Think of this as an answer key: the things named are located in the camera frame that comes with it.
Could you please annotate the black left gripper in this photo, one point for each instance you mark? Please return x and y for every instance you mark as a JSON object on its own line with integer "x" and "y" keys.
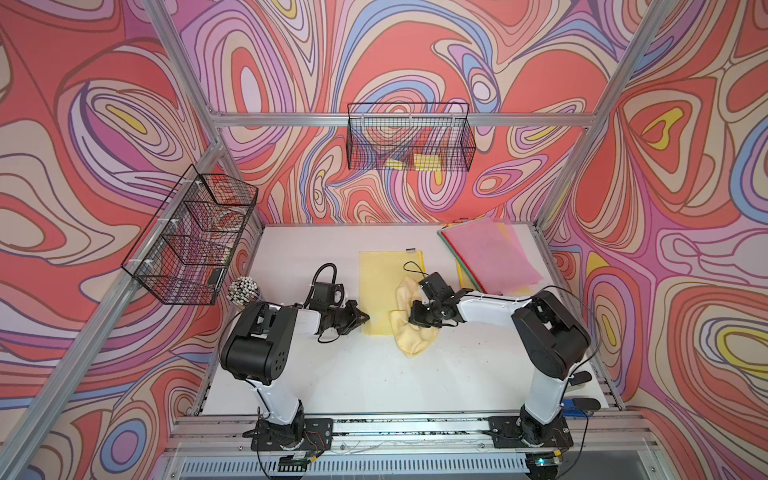
{"x": 353, "y": 321}

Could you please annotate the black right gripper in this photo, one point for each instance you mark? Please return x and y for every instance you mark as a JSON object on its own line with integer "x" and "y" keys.
{"x": 416, "y": 320}

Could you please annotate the yellow microfiber cloth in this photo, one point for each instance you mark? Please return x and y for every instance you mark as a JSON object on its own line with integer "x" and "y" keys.
{"x": 411, "y": 339}

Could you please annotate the pale yellow document bag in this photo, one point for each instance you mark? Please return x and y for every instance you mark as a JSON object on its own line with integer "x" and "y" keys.
{"x": 380, "y": 275}

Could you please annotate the clear mesh document bag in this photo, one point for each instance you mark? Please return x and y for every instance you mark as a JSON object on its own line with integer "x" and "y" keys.
{"x": 465, "y": 279}

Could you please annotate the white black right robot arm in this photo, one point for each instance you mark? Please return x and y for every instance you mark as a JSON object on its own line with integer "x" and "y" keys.
{"x": 555, "y": 341}

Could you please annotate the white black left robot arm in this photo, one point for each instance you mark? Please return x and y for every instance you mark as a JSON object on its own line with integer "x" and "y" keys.
{"x": 258, "y": 347}

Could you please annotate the yellow sticky notes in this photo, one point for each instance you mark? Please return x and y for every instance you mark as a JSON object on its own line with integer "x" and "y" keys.
{"x": 416, "y": 162}

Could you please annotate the blue grey stapler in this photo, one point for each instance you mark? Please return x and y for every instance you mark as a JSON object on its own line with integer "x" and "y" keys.
{"x": 577, "y": 401}

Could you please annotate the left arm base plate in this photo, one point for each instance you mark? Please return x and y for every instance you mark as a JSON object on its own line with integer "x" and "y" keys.
{"x": 313, "y": 435}

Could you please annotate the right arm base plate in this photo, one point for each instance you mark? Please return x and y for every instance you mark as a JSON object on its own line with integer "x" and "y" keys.
{"x": 514, "y": 432}

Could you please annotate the black wire basket back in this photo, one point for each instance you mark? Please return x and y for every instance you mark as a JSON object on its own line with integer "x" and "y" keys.
{"x": 377, "y": 131}

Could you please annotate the black wire basket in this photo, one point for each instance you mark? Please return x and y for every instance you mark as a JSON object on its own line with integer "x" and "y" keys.
{"x": 377, "y": 131}
{"x": 183, "y": 255}

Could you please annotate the black wire basket left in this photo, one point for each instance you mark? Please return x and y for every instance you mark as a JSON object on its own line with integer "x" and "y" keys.
{"x": 183, "y": 255}

